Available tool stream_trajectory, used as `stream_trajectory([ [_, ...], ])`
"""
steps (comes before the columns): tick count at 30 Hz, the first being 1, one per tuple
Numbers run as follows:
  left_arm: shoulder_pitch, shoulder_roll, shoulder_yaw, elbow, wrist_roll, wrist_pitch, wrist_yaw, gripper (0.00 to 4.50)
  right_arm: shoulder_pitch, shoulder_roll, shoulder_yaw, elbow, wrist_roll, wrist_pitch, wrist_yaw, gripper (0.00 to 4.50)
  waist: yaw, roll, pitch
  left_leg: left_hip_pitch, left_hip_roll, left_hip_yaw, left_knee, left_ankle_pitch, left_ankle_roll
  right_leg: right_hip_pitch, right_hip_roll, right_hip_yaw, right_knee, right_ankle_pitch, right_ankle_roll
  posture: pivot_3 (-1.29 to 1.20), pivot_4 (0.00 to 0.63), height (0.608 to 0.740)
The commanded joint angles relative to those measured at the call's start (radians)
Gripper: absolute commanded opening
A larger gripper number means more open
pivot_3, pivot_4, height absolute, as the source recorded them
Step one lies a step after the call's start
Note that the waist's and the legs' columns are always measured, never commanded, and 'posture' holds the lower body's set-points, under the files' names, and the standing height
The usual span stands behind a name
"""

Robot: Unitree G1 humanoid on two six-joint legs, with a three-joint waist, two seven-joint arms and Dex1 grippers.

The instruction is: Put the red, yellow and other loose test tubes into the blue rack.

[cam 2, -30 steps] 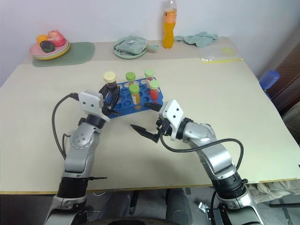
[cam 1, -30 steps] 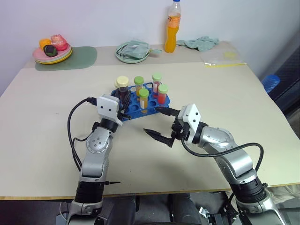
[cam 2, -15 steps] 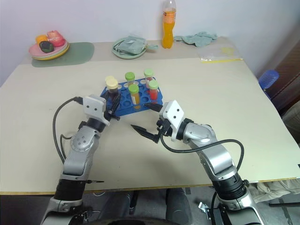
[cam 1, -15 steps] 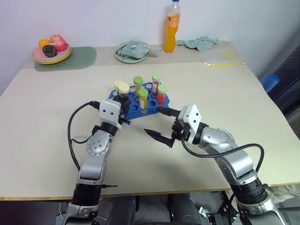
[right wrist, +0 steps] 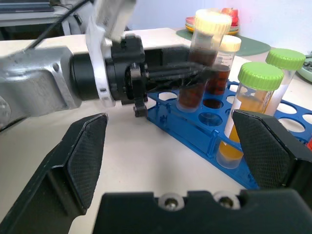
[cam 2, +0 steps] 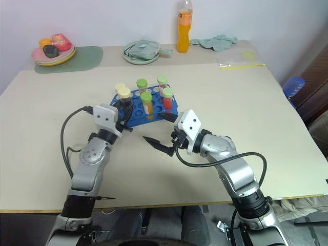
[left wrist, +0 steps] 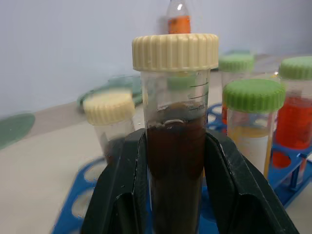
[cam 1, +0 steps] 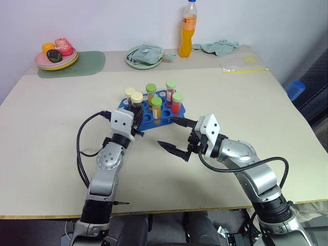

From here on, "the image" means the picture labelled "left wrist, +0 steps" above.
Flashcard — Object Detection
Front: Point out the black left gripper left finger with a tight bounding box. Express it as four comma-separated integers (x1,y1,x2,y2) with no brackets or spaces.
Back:
80,127,149,234

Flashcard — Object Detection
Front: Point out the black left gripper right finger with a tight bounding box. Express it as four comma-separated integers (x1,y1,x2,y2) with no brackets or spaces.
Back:
204,132,300,234

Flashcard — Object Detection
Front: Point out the brown liquid tube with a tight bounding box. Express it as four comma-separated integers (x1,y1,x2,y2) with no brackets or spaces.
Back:
132,33,219,234
82,93,136,165

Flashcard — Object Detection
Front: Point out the blue test tube rack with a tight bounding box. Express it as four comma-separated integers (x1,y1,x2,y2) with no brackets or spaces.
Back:
50,102,312,234

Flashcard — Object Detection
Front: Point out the green-capped tube, yellow liquid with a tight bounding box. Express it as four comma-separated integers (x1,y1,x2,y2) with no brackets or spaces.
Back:
222,78,286,180

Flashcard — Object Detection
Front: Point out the red liquid tube, green cap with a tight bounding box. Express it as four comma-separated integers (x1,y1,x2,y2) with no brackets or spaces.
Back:
218,54,254,124
272,56,312,169

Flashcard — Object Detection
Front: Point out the green round dish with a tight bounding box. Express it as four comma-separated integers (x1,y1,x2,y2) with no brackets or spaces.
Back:
77,74,143,109

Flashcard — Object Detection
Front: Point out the green round mat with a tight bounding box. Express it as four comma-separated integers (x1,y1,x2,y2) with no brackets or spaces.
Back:
0,112,36,151

